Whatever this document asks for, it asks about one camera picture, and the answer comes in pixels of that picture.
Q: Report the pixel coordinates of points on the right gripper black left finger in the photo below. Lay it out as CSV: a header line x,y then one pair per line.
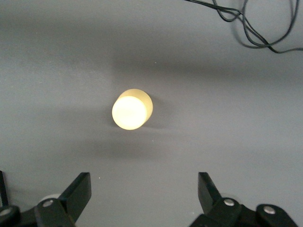
x,y
75,196

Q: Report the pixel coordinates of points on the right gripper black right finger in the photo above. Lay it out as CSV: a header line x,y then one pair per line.
x,y
208,196

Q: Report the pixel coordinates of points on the yellow plastic cup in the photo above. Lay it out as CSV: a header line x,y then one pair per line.
x,y
129,113

